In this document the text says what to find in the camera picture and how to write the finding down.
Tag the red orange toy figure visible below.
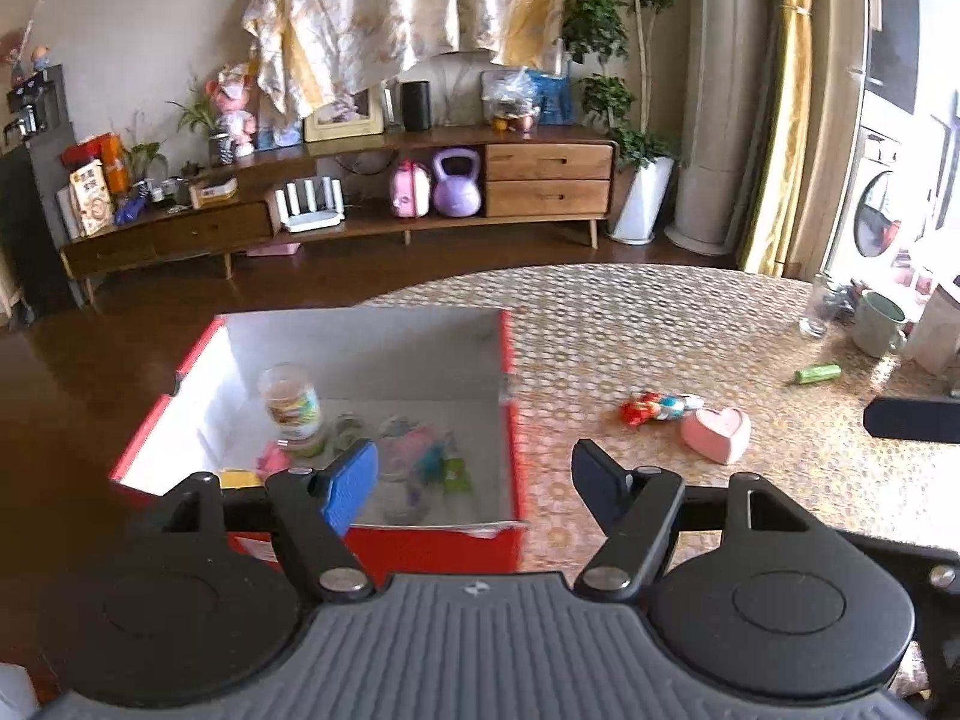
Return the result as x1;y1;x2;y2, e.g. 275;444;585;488
619;392;662;427

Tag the pink heart-shaped box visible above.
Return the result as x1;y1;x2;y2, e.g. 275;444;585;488
680;408;752;465

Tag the yellow small box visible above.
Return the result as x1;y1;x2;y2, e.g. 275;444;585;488
217;468;262;491

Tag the pink folded card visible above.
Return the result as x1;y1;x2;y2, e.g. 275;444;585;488
256;442;291;479

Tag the white thermos pitcher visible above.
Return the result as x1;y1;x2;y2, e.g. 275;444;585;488
903;283;960;376

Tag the green ceramic mug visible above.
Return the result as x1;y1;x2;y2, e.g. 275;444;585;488
851;289;907;358

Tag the clear plastic cup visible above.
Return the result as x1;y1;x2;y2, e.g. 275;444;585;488
376;416;436;525

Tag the green label plastic jar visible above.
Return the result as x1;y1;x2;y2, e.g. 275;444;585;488
257;364;325;458

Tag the small green tube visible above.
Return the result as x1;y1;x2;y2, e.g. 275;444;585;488
793;362;843;385

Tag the red cardboard storage box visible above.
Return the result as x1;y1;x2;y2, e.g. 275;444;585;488
109;305;526;580

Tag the clear drinking glass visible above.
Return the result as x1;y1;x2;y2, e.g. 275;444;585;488
797;273;839;338

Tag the washing machine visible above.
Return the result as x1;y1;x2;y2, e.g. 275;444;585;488
825;125;937;289

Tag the white wifi router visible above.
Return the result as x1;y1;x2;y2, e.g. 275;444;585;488
275;176;345;234

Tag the wooden TV cabinet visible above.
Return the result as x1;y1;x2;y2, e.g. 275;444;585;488
60;125;617;296

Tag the purple kettlebell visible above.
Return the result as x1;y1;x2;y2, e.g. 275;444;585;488
433;148;482;218

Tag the orange snack box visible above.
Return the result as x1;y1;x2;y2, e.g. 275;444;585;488
57;160;114;241

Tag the black water dispenser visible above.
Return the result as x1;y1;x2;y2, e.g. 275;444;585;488
2;64;83;317

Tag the blue gift bag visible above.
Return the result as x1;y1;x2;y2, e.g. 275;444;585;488
527;68;574;125

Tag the small potted plant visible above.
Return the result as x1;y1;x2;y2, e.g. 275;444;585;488
171;75;233;166

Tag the plastic bag of fruit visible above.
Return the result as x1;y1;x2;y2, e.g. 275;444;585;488
480;68;540;133

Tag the black cylindrical speaker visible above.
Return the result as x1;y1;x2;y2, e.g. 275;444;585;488
400;80;433;133

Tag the pink doll figure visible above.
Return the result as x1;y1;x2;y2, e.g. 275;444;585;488
205;64;257;160

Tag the yellow curtain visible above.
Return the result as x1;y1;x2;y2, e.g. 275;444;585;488
739;0;814;277

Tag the tall potted tree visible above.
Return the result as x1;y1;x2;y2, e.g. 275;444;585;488
562;0;677;245

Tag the floral hanging cloth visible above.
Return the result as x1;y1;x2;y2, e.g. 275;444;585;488
242;0;565;122

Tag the cream picture frame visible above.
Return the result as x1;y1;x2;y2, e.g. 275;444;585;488
302;86;384;143

